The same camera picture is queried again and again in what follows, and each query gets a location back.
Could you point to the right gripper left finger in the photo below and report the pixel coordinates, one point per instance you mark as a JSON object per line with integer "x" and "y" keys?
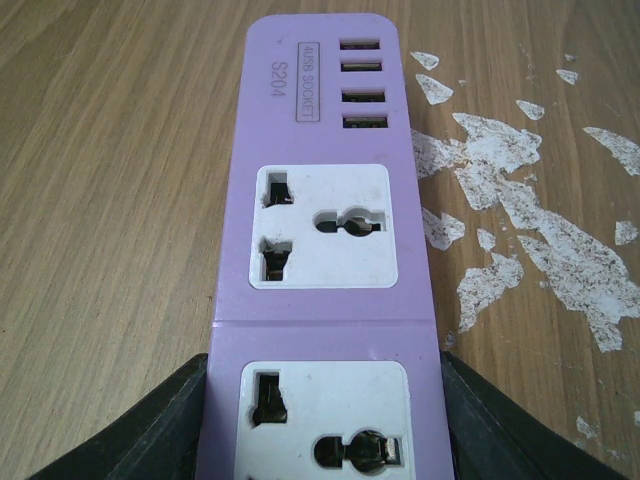
{"x": 157, "y": 438}

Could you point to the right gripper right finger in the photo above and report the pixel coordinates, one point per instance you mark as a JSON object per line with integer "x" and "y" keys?
{"x": 492, "y": 437}

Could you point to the purple power strip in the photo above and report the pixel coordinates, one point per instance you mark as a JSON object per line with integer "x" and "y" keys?
{"x": 324, "y": 360}

